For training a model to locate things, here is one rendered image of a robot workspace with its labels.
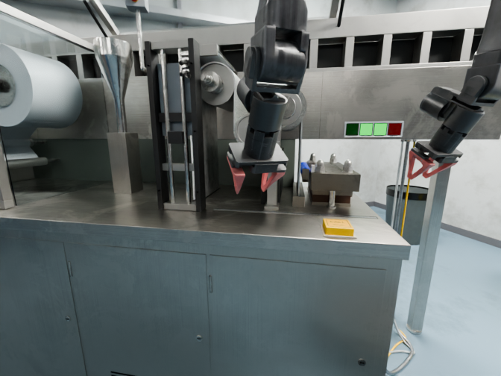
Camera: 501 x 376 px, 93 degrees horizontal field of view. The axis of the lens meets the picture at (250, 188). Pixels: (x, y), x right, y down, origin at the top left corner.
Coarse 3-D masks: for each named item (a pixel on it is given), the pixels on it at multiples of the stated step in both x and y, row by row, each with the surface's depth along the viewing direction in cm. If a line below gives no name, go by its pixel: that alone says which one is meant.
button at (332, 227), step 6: (324, 222) 66; (330, 222) 65; (336, 222) 65; (342, 222) 65; (348, 222) 65; (324, 228) 65; (330, 228) 62; (336, 228) 62; (342, 228) 62; (348, 228) 61; (330, 234) 62; (336, 234) 62; (342, 234) 62; (348, 234) 62
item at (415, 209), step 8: (392, 192) 261; (416, 192) 281; (424, 192) 273; (392, 200) 262; (408, 200) 249; (416, 200) 245; (424, 200) 244; (392, 208) 264; (408, 208) 251; (416, 208) 248; (424, 208) 248; (400, 216) 258; (408, 216) 253; (416, 216) 250; (400, 224) 259; (408, 224) 255; (416, 224) 253; (400, 232) 261; (408, 232) 257; (416, 232) 255; (408, 240) 259; (416, 240) 258
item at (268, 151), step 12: (252, 132) 41; (264, 132) 40; (276, 132) 41; (240, 144) 46; (252, 144) 42; (264, 144) 41; (276, 144) 48; (240, 156) 43; (252, 156) 43; (264, 156) 43; (276, 156) 45
